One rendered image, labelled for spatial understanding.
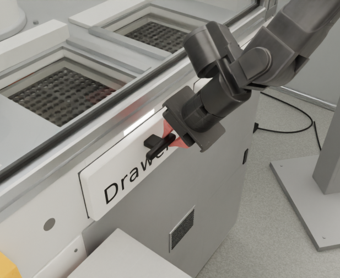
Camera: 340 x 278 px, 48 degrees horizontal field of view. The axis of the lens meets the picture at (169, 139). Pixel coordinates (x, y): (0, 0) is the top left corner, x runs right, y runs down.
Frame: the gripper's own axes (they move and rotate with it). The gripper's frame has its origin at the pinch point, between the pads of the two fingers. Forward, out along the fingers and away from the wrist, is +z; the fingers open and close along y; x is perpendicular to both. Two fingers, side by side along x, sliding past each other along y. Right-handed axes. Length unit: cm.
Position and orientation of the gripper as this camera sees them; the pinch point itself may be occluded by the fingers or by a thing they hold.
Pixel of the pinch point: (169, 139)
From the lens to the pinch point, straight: 69.5
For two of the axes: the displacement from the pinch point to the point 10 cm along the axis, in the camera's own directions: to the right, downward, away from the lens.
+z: -4.8, 4.0, 7.8
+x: -5.9, 5.1, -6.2
